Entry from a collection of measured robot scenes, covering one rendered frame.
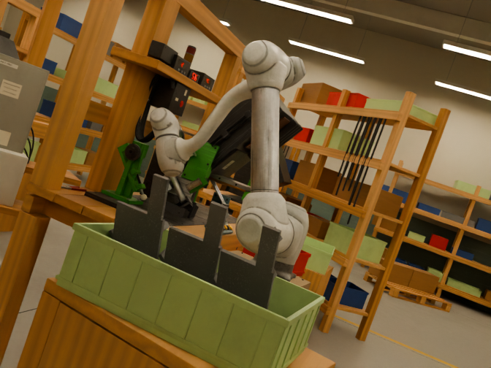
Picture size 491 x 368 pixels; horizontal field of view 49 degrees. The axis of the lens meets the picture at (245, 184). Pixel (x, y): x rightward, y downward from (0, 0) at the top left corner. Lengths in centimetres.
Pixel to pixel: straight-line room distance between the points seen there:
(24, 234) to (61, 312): 88
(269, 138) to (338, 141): 390
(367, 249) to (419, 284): 437
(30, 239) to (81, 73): 70
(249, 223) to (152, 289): 55
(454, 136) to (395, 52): 208
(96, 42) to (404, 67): 994
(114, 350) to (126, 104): 144
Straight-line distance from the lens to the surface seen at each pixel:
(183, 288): 133
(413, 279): 946
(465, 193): 1091
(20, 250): 238
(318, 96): 654
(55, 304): 155
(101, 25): 230
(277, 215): 184
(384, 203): 525
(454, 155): 1154
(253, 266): 135
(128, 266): 140
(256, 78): 195
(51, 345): 156
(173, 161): 225
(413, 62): 1186
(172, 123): 233
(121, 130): 260
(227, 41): 336
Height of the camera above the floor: 127
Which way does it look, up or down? 3 degrees down
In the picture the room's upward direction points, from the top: 20 degrees clockwise
